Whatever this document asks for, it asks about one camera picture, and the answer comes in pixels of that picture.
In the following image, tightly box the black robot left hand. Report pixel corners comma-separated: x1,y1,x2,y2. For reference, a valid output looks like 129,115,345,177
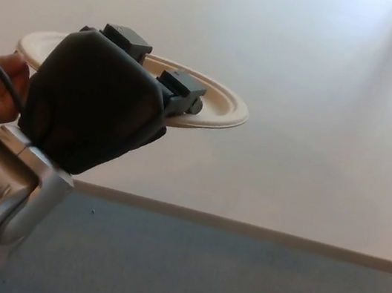
10,10,215,196

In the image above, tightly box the beige round paper plate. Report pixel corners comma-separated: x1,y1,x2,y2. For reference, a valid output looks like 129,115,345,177
7,25,258,140

